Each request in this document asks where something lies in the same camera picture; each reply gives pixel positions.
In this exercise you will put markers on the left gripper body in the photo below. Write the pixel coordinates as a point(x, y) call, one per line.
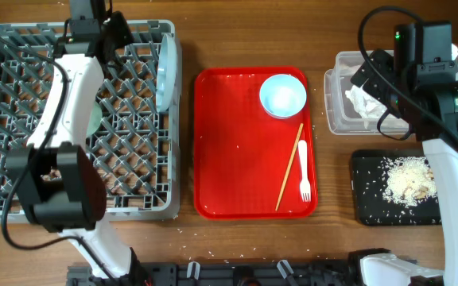
point(118, 28)

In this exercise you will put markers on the light blue plate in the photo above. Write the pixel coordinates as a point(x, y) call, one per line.
point(167, 73)

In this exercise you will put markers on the green bowl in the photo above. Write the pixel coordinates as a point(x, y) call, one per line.
point(94, 120)

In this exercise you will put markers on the white napkin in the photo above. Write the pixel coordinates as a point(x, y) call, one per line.
point(365, 105)

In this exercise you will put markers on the rice and food scraps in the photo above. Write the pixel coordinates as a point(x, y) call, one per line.
point(408, 181)

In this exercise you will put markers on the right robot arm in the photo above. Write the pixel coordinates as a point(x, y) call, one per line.
point(417, 83)

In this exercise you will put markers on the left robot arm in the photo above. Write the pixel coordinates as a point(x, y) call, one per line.
point(56, 184)

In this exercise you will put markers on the grey dishwasher rack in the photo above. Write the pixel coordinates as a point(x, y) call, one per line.
point(135, 147)

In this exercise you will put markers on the red plastic tray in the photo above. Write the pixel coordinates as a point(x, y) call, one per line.
point(241, 153)

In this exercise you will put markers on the light blue small bowl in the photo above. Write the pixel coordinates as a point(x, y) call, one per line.
point(282, 96)

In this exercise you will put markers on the wooden chopstick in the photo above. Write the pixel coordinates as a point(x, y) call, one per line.
point(289, 166)

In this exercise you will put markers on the clear plastic bin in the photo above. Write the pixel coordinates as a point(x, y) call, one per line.
point(342, 118)

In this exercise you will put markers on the white plastic fork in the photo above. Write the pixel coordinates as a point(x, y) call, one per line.
point(305, 188)

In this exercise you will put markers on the black tray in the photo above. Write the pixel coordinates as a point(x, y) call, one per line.
point(369, 180)

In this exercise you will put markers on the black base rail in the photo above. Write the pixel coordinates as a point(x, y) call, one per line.
point(325, 272)

